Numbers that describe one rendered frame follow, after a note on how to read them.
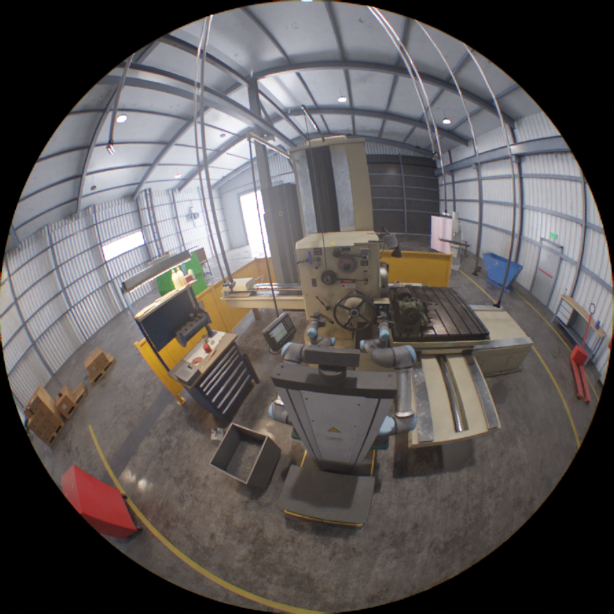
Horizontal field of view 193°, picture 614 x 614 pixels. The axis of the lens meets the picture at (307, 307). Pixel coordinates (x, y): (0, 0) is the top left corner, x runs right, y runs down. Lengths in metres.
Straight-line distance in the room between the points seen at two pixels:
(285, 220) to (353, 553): 3.77
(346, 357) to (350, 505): 1.08
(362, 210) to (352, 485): 2.50
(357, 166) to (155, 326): 2.84
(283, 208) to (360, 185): 0.99
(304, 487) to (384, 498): 1.09
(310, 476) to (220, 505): 1.42
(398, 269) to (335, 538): 4.61
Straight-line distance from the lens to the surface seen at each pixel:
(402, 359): 1.05
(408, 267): 4.34
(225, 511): 2.47
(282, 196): 2.42
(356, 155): 2.33
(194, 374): 1.98
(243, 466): 2.08
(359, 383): 0.48
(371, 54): 8.27
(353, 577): 2.41
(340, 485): 1.33
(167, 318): 2.27
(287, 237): 2.44
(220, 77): 9.23
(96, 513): 2.95
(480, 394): 2.10
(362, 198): 2.24
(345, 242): 1.64
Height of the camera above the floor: 2.17
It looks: 29 degrees down
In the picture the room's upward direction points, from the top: 9 degrees counter-clockwise
